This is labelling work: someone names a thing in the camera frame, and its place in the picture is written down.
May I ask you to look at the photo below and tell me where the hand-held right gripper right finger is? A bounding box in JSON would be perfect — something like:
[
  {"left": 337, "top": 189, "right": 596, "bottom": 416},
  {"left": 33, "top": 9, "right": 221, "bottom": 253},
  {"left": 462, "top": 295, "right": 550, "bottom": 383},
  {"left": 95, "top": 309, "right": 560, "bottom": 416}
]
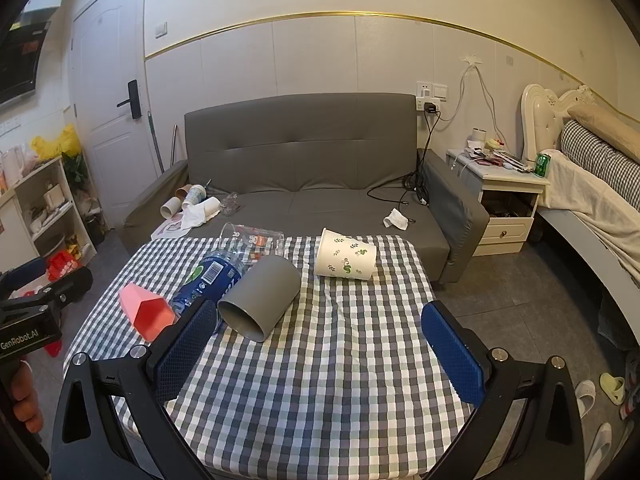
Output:
[{"left": 421, "top": 301, "right": 586, "bottom": 480}]

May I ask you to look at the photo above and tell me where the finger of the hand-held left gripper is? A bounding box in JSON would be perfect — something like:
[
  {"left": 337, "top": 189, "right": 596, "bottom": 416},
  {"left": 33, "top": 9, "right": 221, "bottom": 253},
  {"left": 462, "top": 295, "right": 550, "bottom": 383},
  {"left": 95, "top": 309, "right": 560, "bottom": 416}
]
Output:
[
  {"left": 7, "top": 266, "right": 95, "bottom": 313},
  {"left": 0, "top": 256, "right": 49, "bottom": 288}
]

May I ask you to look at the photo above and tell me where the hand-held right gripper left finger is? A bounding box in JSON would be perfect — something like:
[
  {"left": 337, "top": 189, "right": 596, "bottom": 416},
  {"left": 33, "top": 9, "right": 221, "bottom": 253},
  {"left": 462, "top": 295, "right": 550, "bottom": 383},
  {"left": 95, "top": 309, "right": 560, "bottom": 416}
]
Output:
[{"left": 50, "top": 297, "right": 219, "bottom": 480}]

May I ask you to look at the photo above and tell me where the grey cup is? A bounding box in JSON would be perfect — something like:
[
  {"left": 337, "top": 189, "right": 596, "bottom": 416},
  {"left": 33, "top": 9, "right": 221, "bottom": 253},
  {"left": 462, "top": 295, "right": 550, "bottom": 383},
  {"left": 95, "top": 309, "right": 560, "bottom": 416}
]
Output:
[{"left": 217, "top": 254, "right": 302, "bottom": 344}]

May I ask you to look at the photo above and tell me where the pink angular cup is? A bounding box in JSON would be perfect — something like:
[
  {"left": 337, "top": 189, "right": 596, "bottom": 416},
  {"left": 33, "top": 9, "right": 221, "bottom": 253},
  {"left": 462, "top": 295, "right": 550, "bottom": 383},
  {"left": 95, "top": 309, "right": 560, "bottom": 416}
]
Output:
[{"left": 118, "top": 282, "right": 177, "bottom": 344}]

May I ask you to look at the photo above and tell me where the white leaf-print paper cup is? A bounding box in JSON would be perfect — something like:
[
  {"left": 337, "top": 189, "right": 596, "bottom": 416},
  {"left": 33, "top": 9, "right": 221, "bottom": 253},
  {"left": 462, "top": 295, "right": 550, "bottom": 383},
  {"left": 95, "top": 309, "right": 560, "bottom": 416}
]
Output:
[{"left": 314, "top": 227, "right": 379, "bottom": 281}]

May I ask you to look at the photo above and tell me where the person's left hand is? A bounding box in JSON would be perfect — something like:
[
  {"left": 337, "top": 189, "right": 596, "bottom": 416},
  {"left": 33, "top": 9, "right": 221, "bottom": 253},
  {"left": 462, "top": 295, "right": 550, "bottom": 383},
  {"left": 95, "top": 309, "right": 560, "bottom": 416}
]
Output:
[{"left": 9, "top": 359, "right": 45, "bottom": 437}]

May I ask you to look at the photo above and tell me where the red plastic bag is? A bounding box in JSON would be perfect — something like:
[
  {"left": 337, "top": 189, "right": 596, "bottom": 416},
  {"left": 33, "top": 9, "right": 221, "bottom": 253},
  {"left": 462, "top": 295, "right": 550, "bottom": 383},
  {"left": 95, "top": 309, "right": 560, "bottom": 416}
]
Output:
[{"left": 46, "top": 250, "right": 82, "bottom": 282}]

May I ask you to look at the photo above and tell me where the white storage shelf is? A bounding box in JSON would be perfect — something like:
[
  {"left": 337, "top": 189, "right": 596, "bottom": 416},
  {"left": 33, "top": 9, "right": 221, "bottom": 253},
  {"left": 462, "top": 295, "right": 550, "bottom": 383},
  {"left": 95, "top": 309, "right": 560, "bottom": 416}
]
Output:
[{"left": 0, "top": 154, "right": 99, "bottom": 262}]

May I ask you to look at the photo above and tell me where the blue-label plastic bottle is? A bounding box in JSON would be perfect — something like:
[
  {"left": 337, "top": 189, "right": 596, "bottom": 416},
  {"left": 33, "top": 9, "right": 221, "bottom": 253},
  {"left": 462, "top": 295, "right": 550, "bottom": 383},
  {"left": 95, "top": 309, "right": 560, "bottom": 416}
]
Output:
[{"left": 170, "top": 247, "right": 257, "bottom": 335}]

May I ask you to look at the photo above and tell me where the white kettle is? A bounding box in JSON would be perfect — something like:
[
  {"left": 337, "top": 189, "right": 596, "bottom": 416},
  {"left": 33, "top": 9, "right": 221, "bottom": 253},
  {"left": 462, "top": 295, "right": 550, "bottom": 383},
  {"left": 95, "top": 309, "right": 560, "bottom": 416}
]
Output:
[{"left": 1, "top": 144, "right": 29, "bottom": 187}]

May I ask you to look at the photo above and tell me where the pink printed bag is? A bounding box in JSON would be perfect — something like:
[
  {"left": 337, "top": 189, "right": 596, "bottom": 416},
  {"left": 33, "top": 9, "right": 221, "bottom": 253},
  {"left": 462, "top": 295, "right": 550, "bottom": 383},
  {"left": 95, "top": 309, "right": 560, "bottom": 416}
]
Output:
[{"left": 150, "top": 214, "right": 190, "bottom": 242}]

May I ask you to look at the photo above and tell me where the checkered tablecloth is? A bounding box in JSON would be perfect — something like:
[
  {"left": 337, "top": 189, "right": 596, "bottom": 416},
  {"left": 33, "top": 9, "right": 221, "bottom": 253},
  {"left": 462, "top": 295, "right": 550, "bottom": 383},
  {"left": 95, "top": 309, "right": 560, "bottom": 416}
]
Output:
[{"left": 62, "top": 233, "right": 477, "bottom": 480}]

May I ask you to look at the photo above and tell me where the yellow plastic bag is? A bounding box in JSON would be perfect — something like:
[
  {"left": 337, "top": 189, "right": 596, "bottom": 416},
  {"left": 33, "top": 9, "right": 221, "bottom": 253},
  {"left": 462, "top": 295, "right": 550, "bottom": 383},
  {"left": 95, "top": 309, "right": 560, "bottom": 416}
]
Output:
[{"left": 30, "top": 123, "right": 82, "bottom": 160}]

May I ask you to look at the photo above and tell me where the white slipper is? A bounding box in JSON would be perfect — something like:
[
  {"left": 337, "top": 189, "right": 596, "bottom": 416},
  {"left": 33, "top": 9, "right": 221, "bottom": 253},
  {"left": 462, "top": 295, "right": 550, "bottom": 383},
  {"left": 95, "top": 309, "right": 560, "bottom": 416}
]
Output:
[
  {"left": 584, "top": 422, "right": 614, "bottom": 479},
  {"left": 573, "top": 379, "right": 597, "bottom": 419}
]

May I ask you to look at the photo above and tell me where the clear plastic container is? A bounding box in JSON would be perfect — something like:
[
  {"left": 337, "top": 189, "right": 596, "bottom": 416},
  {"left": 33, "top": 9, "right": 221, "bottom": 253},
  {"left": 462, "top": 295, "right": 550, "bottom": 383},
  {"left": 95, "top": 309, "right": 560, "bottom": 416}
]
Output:
[{"left": 219, "top": 222, "right": 286, "bottom": 266}]

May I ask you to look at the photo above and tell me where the white cloth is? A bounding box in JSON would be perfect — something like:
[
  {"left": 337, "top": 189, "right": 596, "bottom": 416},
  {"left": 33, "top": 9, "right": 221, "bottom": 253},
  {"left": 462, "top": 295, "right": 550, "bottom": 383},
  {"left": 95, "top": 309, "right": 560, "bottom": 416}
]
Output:
[{"left": 172, "top": 204, "right": 222, "bottom": 232}]

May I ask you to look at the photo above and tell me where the crumpled white tissue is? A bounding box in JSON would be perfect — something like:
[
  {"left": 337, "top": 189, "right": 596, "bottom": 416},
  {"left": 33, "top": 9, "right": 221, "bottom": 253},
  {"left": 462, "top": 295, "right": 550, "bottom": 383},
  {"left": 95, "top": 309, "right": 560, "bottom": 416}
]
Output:
[{"left": 383, "top": 208, "right": 412, "bottom": 231}]

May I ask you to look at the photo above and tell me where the white nightstand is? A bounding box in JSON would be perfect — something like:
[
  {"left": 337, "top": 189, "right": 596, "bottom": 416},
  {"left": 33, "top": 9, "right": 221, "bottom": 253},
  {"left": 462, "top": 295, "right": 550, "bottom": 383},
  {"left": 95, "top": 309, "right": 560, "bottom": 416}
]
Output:
[{"left": 445, "top": 147, "right": 551, "bottom": 257}]

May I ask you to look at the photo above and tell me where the yellow-green slipper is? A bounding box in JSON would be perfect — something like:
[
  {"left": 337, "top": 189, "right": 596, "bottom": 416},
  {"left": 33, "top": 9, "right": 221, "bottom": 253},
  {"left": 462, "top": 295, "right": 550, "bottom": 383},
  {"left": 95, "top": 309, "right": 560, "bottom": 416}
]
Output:
[{"left": 599, "top": 372, "right": 626, "bottom": 405}]

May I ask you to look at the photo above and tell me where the black range hood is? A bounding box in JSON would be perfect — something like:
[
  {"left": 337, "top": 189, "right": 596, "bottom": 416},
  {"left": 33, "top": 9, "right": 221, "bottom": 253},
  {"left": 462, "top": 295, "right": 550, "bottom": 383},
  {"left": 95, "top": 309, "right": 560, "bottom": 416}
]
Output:
[{"left": 0, "top": 6, "right": 59, "bottom": 107}]

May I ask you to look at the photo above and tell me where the white door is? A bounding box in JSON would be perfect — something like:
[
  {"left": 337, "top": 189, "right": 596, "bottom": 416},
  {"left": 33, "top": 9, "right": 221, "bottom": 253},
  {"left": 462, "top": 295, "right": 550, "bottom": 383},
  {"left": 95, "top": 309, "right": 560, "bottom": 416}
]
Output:
[{"left": 69, "top": 0, "right": 152, "bottom": 233}]

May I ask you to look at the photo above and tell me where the grey sofa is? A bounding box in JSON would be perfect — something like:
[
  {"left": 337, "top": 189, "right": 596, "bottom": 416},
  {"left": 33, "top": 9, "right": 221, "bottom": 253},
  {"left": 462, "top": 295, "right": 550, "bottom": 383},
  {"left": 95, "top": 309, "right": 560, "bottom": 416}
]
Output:
[{"left": 122, "top": 92, "right": 491, "bottom": 284}]

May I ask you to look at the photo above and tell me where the checkered pillow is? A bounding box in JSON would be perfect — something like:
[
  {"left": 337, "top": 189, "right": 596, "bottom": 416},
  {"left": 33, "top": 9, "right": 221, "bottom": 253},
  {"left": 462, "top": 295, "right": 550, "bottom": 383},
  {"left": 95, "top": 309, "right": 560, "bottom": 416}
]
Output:
[{"left": 558, "top": 119, "right": 640, "bottom": 212}]

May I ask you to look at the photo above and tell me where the white bed headboard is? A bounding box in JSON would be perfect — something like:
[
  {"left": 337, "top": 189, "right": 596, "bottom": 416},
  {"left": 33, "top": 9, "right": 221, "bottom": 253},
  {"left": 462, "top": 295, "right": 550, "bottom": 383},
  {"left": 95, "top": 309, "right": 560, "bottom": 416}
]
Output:
[{"left": 520, "top": 83, "right": 602, "bottom": 162}]

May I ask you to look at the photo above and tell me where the beige pillow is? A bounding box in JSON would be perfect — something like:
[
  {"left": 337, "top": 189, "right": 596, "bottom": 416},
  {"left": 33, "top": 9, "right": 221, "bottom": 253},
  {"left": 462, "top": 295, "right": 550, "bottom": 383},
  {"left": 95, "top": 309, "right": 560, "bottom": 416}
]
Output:
[{"left": 567, "top": 103, "right": 640, "bottom": 164}]

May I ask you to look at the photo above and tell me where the grey bed frame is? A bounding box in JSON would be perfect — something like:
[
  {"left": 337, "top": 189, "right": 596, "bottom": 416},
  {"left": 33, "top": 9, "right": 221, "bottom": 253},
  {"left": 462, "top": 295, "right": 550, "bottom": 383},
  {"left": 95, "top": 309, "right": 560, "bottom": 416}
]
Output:
[{"left": 536, "top": 207, "right": 640, "bottom": 352}]

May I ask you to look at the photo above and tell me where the broom handle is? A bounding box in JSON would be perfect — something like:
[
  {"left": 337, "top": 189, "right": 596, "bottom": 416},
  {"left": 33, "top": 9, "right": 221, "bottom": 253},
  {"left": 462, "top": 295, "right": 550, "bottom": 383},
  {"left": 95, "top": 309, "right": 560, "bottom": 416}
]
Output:
[{"left": 146, "top": 112, "right": 165, "bottom": 174}]

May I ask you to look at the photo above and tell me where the black power cable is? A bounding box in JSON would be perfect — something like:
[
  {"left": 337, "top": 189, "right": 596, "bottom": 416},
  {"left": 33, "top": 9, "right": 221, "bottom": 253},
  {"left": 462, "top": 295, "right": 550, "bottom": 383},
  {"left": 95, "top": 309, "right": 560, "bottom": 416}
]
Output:
[{"left": 366, "top": 109, "right": 442, "bottom": 223}]

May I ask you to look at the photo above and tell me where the black door lock handle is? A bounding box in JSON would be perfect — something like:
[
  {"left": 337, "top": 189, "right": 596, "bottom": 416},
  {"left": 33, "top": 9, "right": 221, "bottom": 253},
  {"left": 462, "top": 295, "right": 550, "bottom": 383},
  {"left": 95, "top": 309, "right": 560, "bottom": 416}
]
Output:
[{"left": 116, "top": 79, "right": 142, "bottom": 120}]

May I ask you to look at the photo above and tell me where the white charging cable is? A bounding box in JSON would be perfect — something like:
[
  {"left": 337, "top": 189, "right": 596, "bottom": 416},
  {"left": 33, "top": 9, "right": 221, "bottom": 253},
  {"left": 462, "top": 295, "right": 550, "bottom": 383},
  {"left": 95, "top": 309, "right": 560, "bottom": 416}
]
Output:
[{"left": 439, "top": 61, "right": 507, "bottom": 153}]

